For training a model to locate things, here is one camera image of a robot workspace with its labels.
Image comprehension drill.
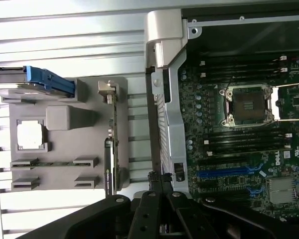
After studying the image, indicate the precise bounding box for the silver chipset heatsink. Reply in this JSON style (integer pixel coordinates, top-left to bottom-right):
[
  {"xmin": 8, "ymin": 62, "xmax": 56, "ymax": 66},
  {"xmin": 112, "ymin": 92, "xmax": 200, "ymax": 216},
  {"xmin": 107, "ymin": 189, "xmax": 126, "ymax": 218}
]
[{"xmin": 267, "ymin": 177, "xmax": 297, "ymax": 204}]

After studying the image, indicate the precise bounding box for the grey plastic parts rack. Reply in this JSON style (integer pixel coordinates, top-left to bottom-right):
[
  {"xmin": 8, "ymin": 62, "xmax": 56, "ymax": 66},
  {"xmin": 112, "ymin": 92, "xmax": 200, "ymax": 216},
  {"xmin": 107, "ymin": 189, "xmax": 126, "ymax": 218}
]
[{"xmin": 1, "ymin": 76, "xmax": 129, "ymax": 192}]

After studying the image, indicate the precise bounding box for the black RAM slot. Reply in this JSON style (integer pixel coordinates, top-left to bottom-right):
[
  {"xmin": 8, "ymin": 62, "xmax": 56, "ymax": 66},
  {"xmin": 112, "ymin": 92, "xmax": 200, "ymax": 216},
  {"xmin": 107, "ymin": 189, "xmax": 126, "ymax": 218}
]
[
  {"xmin": 200, "ymin": 59, "xmax": 289, "ymax": 69},
  {"xmin": 200, "ymin": 68, "xmax": 289, "ymax": 78},
  {"xmin": 204, "ymin": 133, "xmax": 294, "ymax": 145}
]

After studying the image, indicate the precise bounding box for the green RAM stick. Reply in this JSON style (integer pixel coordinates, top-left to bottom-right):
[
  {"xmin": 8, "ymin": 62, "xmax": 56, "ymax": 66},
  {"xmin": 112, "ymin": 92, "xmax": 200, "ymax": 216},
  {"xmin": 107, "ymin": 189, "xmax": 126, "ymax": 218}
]
[{"xmin": 11, "ymin": 161, "xmax": 95, "ymax": 169}]

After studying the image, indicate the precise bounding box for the black expansion slot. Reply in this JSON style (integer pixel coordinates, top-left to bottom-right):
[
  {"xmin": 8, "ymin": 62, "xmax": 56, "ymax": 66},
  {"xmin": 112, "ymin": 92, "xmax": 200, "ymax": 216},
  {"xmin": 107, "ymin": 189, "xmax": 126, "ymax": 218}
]
[{"xmin": 198, "ymin": 156, "xmax": 264, "ymax": 167}]

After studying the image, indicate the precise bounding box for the blue expansion slot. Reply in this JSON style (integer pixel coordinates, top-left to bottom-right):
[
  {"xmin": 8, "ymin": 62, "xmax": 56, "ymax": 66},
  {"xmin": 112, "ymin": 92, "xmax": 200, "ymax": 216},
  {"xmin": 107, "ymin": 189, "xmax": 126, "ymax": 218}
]
[{"xmin": 196, "ymin": 167, "xmax": 262, "ymax": 179}]

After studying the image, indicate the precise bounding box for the silver CPU chip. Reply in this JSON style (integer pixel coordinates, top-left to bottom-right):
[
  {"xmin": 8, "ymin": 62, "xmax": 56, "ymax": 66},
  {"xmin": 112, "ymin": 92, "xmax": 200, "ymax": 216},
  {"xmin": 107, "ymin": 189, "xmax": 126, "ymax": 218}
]
[{"xmin": 16, "ymin": 121, "xmax": 45, "ymax": 150}]

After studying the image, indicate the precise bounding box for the metal socket cover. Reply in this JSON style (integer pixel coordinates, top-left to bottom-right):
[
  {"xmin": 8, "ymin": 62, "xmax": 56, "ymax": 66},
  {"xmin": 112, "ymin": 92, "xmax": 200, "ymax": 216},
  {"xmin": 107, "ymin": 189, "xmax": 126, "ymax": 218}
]
[{"xmin": 271, "ymin": 82, "xmax": 299, "ymax": 121}]

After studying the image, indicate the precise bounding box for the open black PC case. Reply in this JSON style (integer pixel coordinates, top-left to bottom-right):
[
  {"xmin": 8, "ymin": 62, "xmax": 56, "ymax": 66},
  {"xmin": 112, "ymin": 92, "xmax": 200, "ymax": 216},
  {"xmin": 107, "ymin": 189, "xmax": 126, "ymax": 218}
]
[{"xmin": 144, "ymin": 0, "xmax": 299, "ymax": 226}]

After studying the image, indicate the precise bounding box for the hard disk in blue caddy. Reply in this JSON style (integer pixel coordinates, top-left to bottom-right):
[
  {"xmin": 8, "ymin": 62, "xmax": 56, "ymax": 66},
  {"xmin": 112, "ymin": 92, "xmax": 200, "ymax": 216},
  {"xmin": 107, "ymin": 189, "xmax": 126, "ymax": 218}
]
[{"xmin": 0, "ymin": 65, "xmax": 77, "ymax": 100}]

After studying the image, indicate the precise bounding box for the CPU socket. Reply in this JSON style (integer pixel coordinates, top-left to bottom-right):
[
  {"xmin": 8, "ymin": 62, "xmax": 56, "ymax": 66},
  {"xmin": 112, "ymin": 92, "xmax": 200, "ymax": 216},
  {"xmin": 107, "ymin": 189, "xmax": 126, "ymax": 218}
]
[{"xmin": 219, "ymin": 83, "xmax": 276, "ymax": 127}]

